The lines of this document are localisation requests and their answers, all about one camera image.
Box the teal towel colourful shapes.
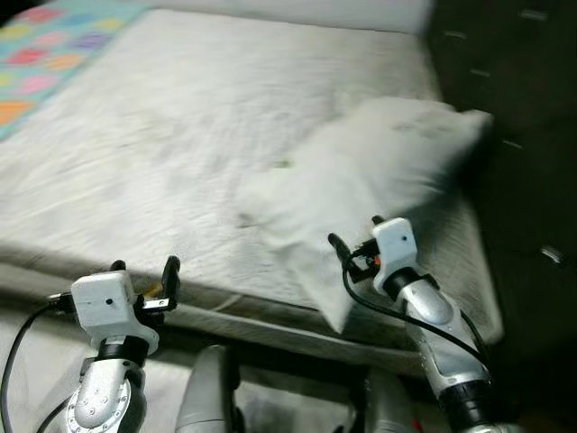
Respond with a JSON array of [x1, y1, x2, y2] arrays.
[[0, 0, 151, 143]]

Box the white pillow green tree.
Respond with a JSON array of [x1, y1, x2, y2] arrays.
[[234, 96, 496, 336]]

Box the silver left robot leg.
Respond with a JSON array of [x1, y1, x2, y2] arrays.
[[174, 344, 246, 433]]

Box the silver robot leg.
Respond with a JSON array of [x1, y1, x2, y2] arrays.
[[345, 368, 423, 433], [174, 344, 246, 433]]

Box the grey quilted mattress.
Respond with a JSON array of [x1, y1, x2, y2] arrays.
[[0, 7, 508, 351]]

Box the silver right robot leg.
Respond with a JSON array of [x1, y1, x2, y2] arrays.
[[345, 368, 423, 433]]

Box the black tufted headboard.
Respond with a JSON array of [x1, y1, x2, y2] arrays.
[[422, 0, 577, 429]]

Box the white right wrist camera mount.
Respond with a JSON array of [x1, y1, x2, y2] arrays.
[[371, 216, 419, 275]]

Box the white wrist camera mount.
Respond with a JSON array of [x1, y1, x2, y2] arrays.
[[371, 216, 419, 275], [69, 270, 162, 344]]

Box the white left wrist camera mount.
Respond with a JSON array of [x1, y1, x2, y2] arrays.
[[69, 270, 162, 344]]

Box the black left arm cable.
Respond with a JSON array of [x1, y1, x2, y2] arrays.
[[0, 293, 78, 433]]

